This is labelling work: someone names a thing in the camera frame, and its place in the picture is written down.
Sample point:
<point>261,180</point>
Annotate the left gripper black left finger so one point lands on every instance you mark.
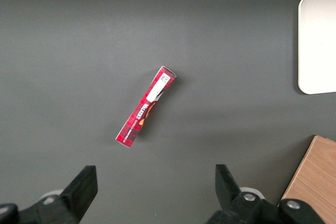
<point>76,195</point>

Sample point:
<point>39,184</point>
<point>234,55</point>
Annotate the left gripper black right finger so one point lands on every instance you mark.
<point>231,197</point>

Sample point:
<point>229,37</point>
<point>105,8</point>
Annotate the wooden drawer cabinet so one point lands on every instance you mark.
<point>315,176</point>

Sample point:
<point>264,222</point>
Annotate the red cookie box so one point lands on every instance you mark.
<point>147,106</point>

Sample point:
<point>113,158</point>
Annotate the beige plastic tray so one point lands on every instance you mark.
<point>317,43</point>

